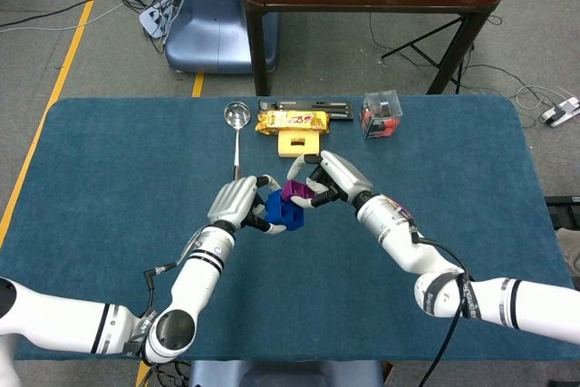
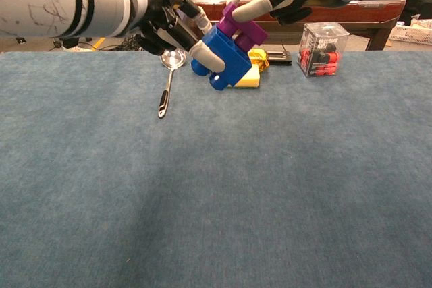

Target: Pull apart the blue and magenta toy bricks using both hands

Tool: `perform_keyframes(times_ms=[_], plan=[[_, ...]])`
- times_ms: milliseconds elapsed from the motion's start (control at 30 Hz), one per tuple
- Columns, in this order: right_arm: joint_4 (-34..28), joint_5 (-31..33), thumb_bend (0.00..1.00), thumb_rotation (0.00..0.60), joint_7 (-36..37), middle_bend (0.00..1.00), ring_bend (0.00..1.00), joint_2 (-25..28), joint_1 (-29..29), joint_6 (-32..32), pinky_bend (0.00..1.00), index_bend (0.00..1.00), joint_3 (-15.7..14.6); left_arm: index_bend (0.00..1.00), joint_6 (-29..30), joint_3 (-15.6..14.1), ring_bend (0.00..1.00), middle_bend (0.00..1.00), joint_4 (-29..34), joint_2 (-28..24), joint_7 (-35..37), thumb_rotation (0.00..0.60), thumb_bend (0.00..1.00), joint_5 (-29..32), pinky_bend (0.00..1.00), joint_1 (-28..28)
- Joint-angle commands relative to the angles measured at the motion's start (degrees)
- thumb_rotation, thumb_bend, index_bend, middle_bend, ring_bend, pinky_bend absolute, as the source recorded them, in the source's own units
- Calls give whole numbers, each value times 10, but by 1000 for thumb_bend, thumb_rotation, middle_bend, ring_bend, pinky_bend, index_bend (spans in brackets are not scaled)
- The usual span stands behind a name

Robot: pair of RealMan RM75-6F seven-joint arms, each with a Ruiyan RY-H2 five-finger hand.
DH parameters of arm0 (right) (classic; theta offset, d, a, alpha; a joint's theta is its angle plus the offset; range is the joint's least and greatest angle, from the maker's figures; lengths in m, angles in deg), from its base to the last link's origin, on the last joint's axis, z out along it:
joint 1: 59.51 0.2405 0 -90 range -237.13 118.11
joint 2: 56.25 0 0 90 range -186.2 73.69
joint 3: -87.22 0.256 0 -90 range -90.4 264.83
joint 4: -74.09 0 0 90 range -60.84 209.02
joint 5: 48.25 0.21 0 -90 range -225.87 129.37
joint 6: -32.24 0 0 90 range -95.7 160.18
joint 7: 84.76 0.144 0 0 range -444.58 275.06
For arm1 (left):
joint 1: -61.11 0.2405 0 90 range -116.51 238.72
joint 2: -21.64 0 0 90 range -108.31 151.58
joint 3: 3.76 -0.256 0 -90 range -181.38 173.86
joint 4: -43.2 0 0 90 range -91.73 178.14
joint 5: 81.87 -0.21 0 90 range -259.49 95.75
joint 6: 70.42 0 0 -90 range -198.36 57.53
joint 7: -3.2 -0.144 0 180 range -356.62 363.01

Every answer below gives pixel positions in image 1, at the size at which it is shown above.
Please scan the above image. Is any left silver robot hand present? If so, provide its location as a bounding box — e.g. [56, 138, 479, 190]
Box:
[207, 173, 291, 235]

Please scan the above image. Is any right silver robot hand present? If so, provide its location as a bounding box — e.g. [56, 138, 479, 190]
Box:
[285, 150, 375, 210]

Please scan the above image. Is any purple toy block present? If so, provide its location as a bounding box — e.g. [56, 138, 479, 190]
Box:
[280, 179, 314, 201]

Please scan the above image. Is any blue toy block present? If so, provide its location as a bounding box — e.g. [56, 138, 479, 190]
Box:
[265, 189, 305, 232]

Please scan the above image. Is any pale yellow plastic block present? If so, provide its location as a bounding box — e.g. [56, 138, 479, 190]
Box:
[277, 130, 322, 160]

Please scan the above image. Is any clear box with red contents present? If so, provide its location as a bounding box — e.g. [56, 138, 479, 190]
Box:
[360, 90, 404, 140]

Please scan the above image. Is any yellow snack package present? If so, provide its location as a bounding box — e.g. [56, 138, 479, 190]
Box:
[255, 110, 332, 137]

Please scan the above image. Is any flat black case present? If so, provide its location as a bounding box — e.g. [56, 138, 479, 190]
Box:
[257, 99, 354, 123]

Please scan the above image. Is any stainless steel ladle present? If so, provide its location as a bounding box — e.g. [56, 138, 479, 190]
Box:
[223, 102, 253, 182]

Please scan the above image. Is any blue table mat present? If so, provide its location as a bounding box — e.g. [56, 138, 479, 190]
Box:
[0, 95, 580, 363]

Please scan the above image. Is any blue-grey machine base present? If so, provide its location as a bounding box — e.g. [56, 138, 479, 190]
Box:
[164, 0, 281, 75]

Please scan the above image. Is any blue-grey robot torso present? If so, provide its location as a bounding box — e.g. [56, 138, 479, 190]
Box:
[188, 359, 386, 387]

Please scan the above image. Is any white power strip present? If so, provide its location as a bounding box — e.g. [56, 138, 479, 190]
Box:
[138, 0, 179, 39]

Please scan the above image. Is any beige bag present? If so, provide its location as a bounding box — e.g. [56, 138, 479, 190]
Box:
[555, 226, 580, 270]

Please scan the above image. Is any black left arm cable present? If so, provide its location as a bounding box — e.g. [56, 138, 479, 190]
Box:
[134, 262, 179, 359]

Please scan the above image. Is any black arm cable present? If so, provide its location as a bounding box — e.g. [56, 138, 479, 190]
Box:
[410, 223, 476, 387]
[134, 262, 179, 359]

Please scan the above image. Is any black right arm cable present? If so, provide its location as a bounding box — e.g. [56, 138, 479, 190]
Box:
[410, 223, 476, 387]

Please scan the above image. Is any thin white floor cable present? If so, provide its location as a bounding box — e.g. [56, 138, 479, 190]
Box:
[509, 84, 570, 111]

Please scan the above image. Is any long black floor cable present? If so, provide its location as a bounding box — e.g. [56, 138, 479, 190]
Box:
[0, 0, 128, 30]

